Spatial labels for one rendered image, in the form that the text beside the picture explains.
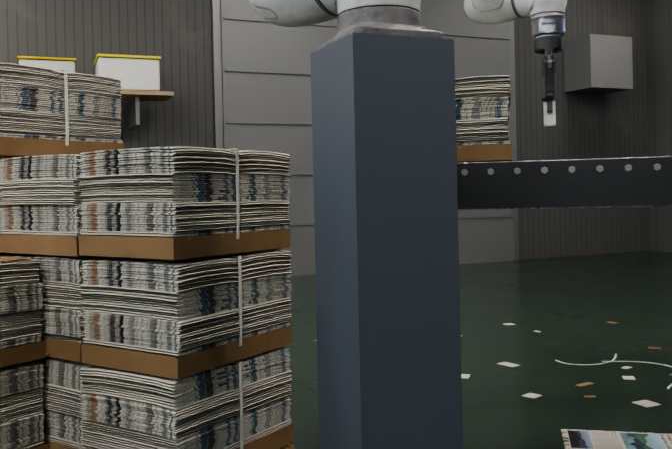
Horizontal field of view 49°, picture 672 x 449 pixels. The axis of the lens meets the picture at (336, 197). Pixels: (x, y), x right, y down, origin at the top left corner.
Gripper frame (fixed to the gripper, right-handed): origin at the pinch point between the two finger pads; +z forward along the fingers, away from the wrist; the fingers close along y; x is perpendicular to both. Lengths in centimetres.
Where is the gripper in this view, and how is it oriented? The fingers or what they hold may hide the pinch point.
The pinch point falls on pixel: (549, 113)
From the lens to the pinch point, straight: 207.7
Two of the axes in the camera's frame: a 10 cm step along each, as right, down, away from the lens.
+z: 0.2, 10.0, 0.1
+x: 9.7, -0.2, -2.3
